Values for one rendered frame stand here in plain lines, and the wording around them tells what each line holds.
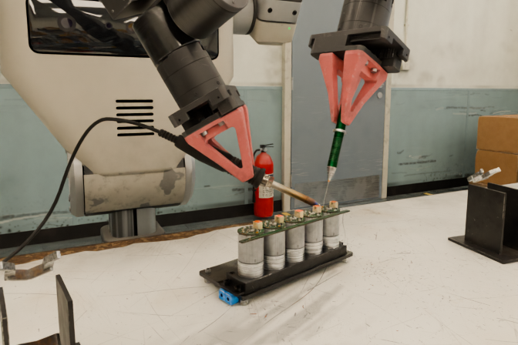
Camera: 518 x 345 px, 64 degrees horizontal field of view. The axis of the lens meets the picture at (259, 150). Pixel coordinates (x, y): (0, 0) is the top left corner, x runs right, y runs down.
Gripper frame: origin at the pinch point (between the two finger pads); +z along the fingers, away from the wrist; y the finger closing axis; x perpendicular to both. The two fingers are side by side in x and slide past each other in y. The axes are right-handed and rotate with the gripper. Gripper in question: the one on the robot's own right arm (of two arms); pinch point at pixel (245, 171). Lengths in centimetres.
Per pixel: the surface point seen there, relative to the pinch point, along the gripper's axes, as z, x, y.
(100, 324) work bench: 3.6, 14.1, -14.8
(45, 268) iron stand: -3.2, 11.2, -20.4
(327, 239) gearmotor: 10.7, -4.3, -1.8
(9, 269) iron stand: -4.3, 11.6, -22.6
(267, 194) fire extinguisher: 54, 41, 256
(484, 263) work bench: 22.0, -18.2, 0.2
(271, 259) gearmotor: 7.7, 0.7, -7.8
